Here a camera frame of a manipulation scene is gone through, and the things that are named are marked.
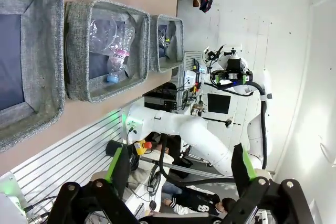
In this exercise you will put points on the seated person in black jacket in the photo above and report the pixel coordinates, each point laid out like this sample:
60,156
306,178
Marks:
199,200

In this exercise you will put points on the grey fabric basket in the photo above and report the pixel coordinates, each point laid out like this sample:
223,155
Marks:
78,51
178,40
44,51

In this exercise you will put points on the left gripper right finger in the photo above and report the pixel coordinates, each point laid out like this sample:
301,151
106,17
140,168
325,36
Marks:
241,166

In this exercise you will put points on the yellow red emergency stop button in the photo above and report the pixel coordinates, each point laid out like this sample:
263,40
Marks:
143,147

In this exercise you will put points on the clear plastic water bottle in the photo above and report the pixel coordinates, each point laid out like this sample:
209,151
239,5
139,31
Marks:
119,56

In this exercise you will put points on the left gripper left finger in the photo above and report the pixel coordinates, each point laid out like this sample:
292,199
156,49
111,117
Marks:
119,166

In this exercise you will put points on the aluminium slotted mounting plate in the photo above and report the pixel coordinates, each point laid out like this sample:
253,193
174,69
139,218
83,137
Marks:
65,153

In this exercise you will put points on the seated person in white hoodie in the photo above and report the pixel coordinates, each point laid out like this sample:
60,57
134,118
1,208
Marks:
147,166

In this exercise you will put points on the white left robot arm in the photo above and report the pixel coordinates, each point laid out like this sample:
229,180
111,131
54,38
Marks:
10,208

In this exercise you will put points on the clear plastic cup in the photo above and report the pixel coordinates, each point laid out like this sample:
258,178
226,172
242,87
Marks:
101,35

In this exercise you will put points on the crushed black green can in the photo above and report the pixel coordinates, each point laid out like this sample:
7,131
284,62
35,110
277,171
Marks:
164,44

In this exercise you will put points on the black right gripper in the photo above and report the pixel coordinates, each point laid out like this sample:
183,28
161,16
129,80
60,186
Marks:
235,76

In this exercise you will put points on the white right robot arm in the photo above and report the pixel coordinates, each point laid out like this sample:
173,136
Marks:
199,132

